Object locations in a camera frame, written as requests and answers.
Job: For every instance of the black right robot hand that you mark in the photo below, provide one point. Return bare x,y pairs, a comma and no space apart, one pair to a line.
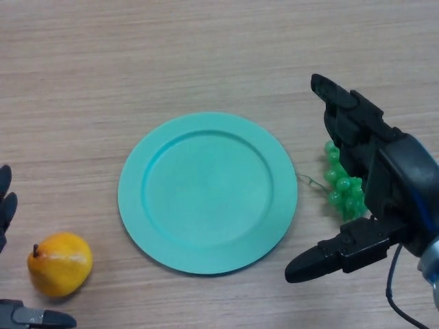
401,185

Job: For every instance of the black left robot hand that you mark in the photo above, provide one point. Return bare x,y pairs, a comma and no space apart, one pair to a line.
5,205

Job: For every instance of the yellow pear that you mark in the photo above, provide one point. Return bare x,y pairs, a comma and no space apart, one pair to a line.
61,267

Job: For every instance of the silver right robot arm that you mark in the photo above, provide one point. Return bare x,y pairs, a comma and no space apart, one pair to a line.
432,267

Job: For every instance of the teal round plate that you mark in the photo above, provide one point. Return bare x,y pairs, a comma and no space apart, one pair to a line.
205,195

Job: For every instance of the green grape bunch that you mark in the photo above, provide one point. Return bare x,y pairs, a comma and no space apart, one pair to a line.
343,185

